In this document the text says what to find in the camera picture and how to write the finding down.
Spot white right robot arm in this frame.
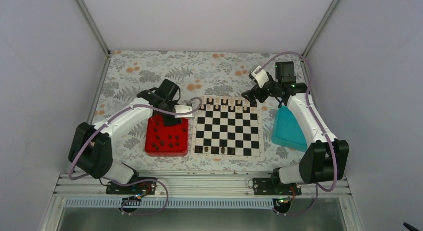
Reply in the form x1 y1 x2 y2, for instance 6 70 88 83
242 62 349 195

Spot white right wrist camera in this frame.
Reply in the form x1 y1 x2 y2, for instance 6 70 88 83
249 65 269 88

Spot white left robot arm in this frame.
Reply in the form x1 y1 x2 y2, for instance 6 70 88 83
68 79 193 194

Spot light wooden chess pieces row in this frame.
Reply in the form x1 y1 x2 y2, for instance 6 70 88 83
200 96 258 113

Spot teal plastic tray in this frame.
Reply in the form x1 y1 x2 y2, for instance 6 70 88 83
271 106 308 153

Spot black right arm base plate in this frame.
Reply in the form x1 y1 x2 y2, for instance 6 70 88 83
247 178 302 196

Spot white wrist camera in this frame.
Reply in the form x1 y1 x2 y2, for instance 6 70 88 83
249 65 269 88
174 105 195 118

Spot red plastic tray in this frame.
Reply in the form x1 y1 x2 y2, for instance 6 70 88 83
144 115 189 157

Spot aluminium mounting rail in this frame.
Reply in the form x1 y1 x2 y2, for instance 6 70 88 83
53 172 351 210

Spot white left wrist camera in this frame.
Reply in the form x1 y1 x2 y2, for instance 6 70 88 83
174 105 195 118

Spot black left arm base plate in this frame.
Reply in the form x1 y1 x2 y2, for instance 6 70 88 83
105 177 157 196

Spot black and white chessboard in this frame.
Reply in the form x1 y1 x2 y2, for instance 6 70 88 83
191 104 264 161

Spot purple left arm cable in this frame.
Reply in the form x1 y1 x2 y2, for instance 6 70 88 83
68 97 203 217

